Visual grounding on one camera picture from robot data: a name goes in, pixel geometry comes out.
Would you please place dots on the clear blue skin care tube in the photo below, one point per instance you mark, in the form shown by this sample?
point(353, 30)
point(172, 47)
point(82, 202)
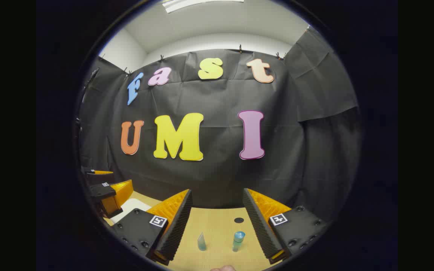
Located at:
point(202, 242)

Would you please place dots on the teal skin care bottle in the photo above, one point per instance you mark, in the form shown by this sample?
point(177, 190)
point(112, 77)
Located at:
point(238, 241)

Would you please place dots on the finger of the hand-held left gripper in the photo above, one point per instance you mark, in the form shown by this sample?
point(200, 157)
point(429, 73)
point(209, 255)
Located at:
point(102, 192)
point(96, 177)

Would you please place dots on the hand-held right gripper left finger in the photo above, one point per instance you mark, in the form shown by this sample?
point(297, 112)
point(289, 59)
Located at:
point(177, 226)

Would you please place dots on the ceiling light panel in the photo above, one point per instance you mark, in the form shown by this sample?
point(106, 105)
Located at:
point(202, 3)

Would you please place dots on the white suitcase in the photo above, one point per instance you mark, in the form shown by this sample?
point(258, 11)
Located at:
point(130, 207)

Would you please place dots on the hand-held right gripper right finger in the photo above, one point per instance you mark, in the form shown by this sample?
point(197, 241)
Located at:
point(258, 226)

